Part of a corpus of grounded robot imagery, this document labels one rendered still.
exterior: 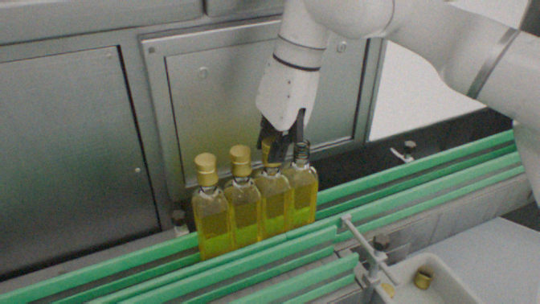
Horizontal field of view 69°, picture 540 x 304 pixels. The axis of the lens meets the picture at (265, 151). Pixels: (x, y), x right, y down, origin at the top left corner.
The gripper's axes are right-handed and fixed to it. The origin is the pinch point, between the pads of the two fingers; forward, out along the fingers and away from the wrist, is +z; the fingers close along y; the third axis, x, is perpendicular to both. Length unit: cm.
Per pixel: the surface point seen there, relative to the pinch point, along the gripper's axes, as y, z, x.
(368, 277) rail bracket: 15.5, 20.5, 19.1
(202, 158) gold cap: -0.4, 2.2, -12.0
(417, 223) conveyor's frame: 6.9, 18.5, 40.4
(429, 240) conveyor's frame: 7, 25, 49
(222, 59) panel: -12.5, -9.8, -6.4
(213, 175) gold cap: 1.5, 4.3, -10.4
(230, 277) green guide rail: 6.1, 24.5, -5.0
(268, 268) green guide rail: 6.2, 23.9, 2.8
